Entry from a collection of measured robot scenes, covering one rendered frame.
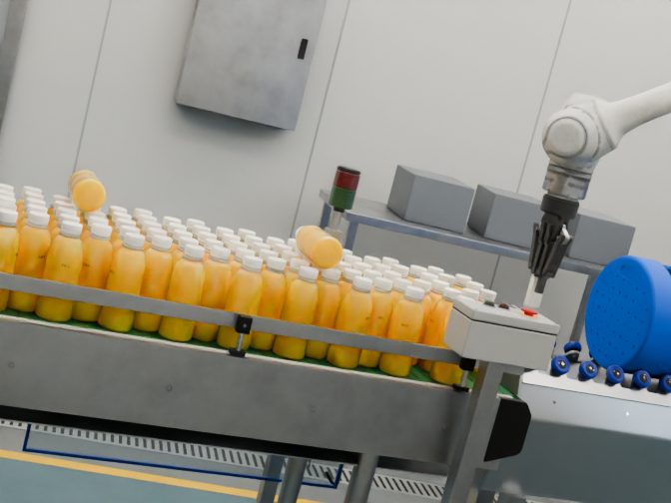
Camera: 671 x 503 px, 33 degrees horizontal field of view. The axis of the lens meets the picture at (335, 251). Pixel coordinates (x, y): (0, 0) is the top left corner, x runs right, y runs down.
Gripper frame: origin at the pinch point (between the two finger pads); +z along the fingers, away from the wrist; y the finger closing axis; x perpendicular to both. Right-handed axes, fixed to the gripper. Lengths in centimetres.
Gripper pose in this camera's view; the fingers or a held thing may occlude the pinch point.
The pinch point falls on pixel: (535, 291)
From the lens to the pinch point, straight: 235.3
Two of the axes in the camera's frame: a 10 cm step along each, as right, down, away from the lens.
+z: -2.4, 9.6, 1.5
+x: 9.2, 1.8, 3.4
